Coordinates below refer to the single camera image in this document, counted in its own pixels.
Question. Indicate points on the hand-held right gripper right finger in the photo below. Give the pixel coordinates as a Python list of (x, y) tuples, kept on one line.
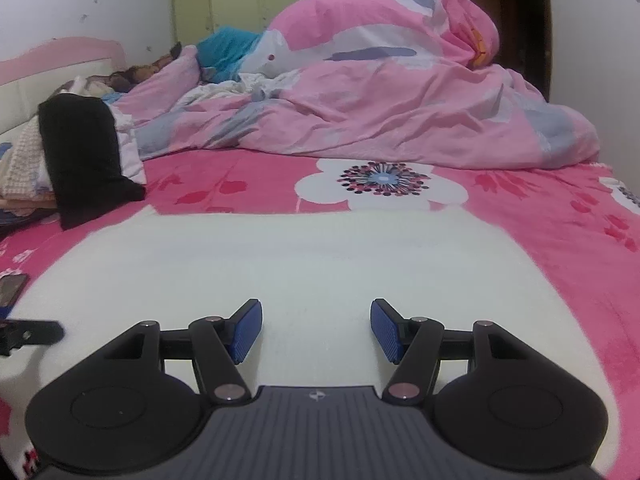
[(387, 330)]

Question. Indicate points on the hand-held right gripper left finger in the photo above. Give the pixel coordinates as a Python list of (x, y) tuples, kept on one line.
[(245, 330)]

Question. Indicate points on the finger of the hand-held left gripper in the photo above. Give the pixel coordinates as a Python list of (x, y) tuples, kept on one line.
[(35, 333)]

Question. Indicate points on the white sweater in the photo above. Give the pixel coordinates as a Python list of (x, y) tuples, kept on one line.
[(300, 260)]

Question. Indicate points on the black smartphone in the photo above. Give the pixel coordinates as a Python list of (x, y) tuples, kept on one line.
[(12, 290)]

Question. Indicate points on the beige folded garment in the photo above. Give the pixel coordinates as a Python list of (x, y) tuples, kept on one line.
[(25, 201)]

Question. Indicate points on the pink white checked garment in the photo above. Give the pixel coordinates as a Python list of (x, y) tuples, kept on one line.
[(25, 160)]

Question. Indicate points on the black folded garment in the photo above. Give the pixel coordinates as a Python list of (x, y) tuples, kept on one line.
[(85, 160)]

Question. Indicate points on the pink floral bed sheet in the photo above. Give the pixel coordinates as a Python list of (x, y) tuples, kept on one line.
[(550, 240)]

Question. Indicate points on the white light-blue folded garment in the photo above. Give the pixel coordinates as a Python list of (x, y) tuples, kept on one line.
[(131, 150)]

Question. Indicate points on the pink patterned duvet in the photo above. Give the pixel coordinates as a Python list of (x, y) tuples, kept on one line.
[(400, 100)]

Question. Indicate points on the small white cloth item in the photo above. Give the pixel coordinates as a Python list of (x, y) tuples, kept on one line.
[(87, 86)]

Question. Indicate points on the pink white headboard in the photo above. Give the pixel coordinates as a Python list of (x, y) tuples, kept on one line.
[(50, 75)]

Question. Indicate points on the teal cloth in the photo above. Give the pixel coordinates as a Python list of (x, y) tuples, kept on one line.
[(225, 52)]

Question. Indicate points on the small dark phone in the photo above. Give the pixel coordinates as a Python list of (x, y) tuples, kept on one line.
[(175, 50)]

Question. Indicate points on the wooden door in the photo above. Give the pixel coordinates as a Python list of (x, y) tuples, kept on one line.
[(525, 20)]

